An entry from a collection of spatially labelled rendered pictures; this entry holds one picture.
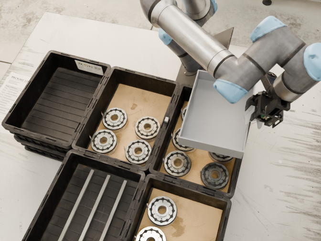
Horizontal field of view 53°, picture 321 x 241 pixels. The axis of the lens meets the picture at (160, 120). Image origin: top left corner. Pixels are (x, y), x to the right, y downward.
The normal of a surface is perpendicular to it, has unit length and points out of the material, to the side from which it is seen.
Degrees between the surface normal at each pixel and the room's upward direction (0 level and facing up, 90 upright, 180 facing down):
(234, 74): 29
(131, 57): 0
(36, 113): 0
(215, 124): 2
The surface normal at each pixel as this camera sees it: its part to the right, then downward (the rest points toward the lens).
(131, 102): -0.04, -0.49
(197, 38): -0.39, -0.27
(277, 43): -0.18, 0.17
